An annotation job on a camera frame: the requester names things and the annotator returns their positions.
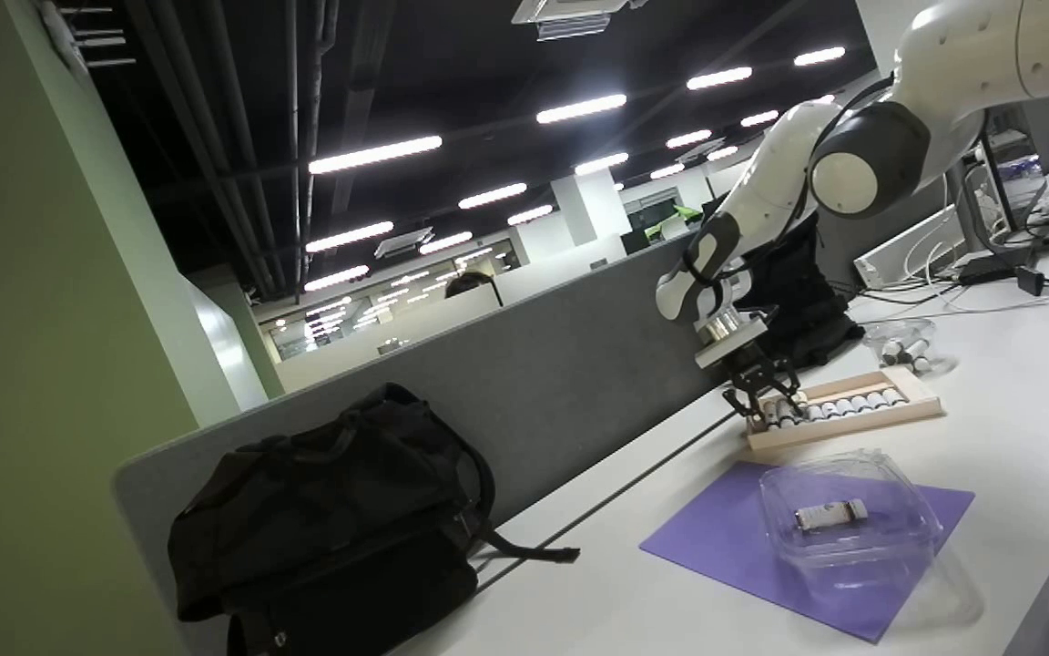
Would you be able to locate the row of white bottles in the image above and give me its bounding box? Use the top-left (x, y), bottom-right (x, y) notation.
top-left (771, 389), bottom-right (904, 430)

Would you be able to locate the clear plastic clamshell container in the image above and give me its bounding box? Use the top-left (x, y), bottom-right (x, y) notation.
top-left (757, 451), bottom-right (983, 644)

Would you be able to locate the computer monitor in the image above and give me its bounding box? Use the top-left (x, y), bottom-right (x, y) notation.
top-left (966, 106), bottom-right (1049, 239)

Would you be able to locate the black backpack far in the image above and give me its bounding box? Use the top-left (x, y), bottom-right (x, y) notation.
top-left (751, 223), bottom-right (864, 369)

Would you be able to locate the grey desk divider panel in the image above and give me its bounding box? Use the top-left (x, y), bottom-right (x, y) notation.
top-left (113, 239), bottom-right (753, 568)

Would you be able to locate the white power strip box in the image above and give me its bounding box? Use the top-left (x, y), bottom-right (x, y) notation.
top-left (853, 209), bottom-right (966, 293)

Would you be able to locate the wooden compartment box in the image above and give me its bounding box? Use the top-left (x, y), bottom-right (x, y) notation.
top-left (746, 369), bottom-right (944, 451)

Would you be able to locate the black backpack near left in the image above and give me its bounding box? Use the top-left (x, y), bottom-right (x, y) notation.
top-left (168, 381), bottom-right (579, 656)

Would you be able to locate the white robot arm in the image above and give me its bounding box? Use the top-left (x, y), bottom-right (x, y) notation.
top-left (656, 0), bottom-right (1049, 418)

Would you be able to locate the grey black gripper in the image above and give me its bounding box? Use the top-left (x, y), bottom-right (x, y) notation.
top-left (695, 310), bottom-right (807, 424)

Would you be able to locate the small white bottle in container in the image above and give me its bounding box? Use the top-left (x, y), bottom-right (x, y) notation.
top-left (798, 499), bottom-right (868, 531)

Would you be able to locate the purple paper mat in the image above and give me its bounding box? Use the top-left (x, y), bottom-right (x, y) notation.
top-left (643, 464), bottom-right (973, 629)

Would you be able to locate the black backpack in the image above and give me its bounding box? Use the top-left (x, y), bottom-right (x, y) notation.
top-left (751, 223), bottom-right (864, 369)
top-left (168, 381), bottom-right (579, 656)

